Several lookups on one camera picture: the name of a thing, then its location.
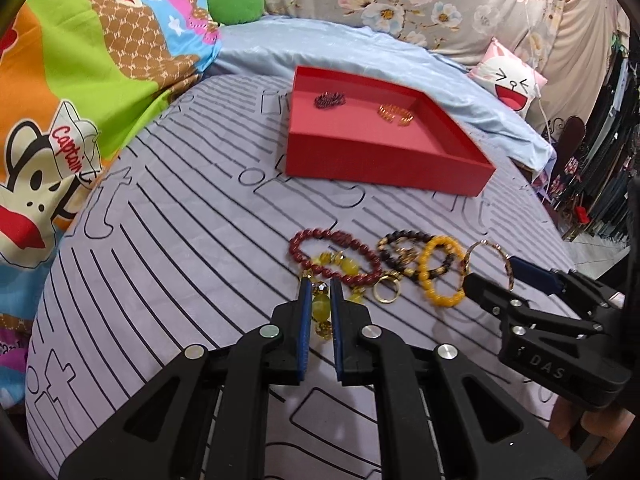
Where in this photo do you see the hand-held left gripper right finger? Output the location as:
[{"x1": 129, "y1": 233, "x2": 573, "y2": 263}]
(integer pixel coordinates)
[{"x1": 329, "y1": 277, "x2": 588, "y2": 480}]

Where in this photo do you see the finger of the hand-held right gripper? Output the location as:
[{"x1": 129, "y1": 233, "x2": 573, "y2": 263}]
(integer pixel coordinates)
[
  {"x1": 507, "y1": 257, "x2": 627, "y2": 322},
  {"x1": 462, "y1": 275, "x2": 607, "y2": 339}
]

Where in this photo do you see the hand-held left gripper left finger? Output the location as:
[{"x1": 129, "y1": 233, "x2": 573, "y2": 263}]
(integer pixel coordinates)
[{"x1": 57, "y1": 276, "x2": 315, "y2": 480}]

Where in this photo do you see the yellow crystal bead bracelet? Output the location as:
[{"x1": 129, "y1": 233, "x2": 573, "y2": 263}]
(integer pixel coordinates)
[{"x1": 299, "y1": 252, "x2": 368, "y2": 342}]

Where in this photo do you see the thin gold bangle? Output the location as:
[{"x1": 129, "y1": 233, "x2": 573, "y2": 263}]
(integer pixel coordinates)
[{"x1": 462, "y1": 240, "x2": 516, "y2": 291}]

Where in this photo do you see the yellow round bead bracelet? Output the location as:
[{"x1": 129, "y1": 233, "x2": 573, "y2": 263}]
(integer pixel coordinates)
[{"x1": 417, "y1": 236, "x2": 468, "y2": 306}]

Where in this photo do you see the dark red bead bracelet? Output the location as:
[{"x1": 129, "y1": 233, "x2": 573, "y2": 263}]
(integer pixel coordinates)
[{"x1": 288, "y1": 228, "x2": 383, "y2": 286}]

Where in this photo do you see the dark brown bead bracelet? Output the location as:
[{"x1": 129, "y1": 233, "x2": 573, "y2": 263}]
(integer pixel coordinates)
[{"x1": 376, "y1": 230, "x2": 438, "y2": 281}]

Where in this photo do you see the red shallow box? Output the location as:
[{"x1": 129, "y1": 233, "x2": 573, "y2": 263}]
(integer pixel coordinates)
[{"x1": 285, "y1": 65, "x2": 497, "y2": 197}]

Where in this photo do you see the row of hanging clothes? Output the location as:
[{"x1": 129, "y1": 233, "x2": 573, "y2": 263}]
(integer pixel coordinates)
[{"x1": 565, "y1": 30, "x2": 640, "y2": 246}]

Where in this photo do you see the grey striped bed sheet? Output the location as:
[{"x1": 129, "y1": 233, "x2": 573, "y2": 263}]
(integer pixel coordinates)
[{"x1": 25, "y1": 72, "x2": 576, "y2": 480}]

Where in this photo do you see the white cat face pillow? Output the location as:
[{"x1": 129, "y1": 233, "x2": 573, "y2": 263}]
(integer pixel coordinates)
[{"x1": 467, "y1": 37, "x2": 548, "y2": 118}]

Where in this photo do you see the beige cloth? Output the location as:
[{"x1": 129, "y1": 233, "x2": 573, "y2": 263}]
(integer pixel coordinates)
[{"x1": 530, "y1": 0, "x2": 631, "y2": 131}]

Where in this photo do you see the light blue blanket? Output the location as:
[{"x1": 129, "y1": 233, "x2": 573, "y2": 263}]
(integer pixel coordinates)
[{"x1": 212, "y1": 15, "x2": 556, "y2": 171}]

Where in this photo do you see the grey floral sheet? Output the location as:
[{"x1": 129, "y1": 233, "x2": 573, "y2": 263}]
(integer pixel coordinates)
[{"x1": 200, "y1": 0, "x2": 576, "y2": 68}]

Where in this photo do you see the green pillow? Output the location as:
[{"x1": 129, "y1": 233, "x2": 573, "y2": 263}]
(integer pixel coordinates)
[{"x1": 205, "y1": 0, "x2": 266, "y2": 26}]

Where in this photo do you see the cartoon monkey printed blanket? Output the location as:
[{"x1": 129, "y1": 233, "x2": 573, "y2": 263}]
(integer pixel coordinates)
[{"x1": 0, "y1": 0, "x2": 223, "y2": 411}]

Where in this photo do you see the white cable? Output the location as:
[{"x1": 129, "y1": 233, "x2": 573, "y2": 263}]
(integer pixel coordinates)
[{"x1": 520, "y1": 0, "x2": 556, "y2": 146}]

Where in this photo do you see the gold chain cuff bangle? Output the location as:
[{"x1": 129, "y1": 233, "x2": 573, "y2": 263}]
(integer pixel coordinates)
[{"x1": 378, "y1": 103, "x2": 416, "y2": 126}]

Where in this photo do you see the dark beaded ring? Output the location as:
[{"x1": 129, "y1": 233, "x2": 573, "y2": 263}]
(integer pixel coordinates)
[{"x1": 314, "y1": 91, "x2": 347, "y2": 110}]

